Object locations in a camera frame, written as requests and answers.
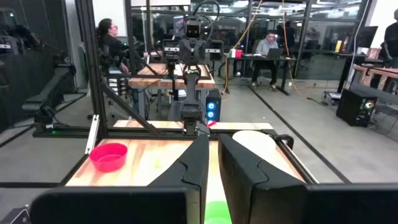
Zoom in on red plastic bowl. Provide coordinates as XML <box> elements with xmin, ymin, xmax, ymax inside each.
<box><xmin>89</xmin><ymin>142</ymin><xmax>129</xmax><ymax>174</ymax></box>

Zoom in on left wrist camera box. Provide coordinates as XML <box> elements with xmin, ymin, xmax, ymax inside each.
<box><xmin>183</xmin><ymin>17</ymin><xmax>203</xmax><ymax>40</ymax></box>

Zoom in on black monitor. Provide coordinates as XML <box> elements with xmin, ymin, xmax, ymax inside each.
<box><xmin>357</xmin><ymin>26</ymin><xmax>379</xmax><ymax>49</ymax></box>

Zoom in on wooden workbench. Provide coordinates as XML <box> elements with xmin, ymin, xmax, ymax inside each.
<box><xmin>129</xmin><ymin>63</ymin><xmax>216</xmax><ymax>89</ymax></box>

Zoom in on green plastic bowl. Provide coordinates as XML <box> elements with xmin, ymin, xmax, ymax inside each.
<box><xmin>204</xmin><ymin>200</ymin><xmax>233</xmax><ymax>224</ymax></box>

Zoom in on white hanging cable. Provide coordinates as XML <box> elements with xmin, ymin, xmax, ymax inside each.
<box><xmin>340</xmin><ymin>0</ymin><xmax>371</xmax><ymax>94</ymax></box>

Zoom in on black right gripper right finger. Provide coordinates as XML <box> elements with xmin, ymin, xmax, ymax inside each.
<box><xmin>218</xmin><ymin>133</ymin><xmax>307</xmax><ymax>224</ymax></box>

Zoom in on silver extrusion piece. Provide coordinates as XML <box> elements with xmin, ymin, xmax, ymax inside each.
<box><xmin>85</xmin><ymin>114</ymin><xmax>100</xmax><ymax>155</ymax></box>

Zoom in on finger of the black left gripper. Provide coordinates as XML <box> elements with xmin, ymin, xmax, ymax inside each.
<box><xmin>182</xmin><ymin>40</ymin><xmax>192</xmax><ymax>62</ymax></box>
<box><xmin>192</xmin><ymin>40</ymin><xmax>203</xmax><ymax>62</ymax></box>

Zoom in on orange hanging cable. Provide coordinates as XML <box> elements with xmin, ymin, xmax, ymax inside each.
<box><xmin>281</xmin><ymin>0</ymin><xmax>304</xmax><ymax>96</ymax></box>
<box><xmin>221</xmin><ymin>0</ymin><xmax>264</xmax><ymax>96</ymax></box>

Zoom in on computer tower blue lights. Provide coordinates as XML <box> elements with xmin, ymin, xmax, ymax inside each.
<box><xmin>205</xmin><ymin>88</ymin><xmax>222</xmax><ymax>123</ymax></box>

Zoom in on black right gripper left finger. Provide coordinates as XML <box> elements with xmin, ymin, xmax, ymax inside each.
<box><xmin>148</xmin><ymin>134</ymin><xmax>210</xmax><ymax>224</ymax></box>

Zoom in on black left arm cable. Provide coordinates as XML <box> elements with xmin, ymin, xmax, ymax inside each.
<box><xmin>192</xmin><ymin>0</ymin><xmax>220</xmax><ymax>41</ymax></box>

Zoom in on person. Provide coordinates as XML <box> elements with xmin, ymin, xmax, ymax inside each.
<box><xmin>382</xmin><ymin>8</ymin><xmax>398</xmax><ymax>68</ymax></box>
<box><xmin>251</xmin><ymin>30</ymin><xmax>280</xmax><ymax>91</ymax></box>
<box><xmin>96</xmin><ymin>17</ymin><xmax>130</xmax><ymax>74</ymax></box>

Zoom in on grey laptop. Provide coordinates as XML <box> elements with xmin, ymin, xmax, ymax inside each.
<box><xmin>266</xmin><ymin>47</ymin><xmax>284</xmax><ymax>60</ymax></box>

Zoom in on black office desk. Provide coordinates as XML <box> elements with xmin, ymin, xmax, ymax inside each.
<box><xmin>223</xmin><ymin>54</ymin><xmax>298</xmax><ymax>96</ymax></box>

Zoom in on black computer tower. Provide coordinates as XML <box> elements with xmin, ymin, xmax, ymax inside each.
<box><xmin>335</xmin><ymin>88</ymin><xmax>379</xmax><ymax>128</ymax></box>

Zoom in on cream ribbed bowl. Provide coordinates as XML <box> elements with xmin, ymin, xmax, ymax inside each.
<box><xmin>232</xmin><ymin>129</ymin><xmax>277</xmax><ymax>163</ymax></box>

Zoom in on wooden table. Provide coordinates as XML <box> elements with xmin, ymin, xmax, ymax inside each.
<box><xmin>353</xmin><ymin>63</ymin><xmax>398</xmax><ymax>94</ymax></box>

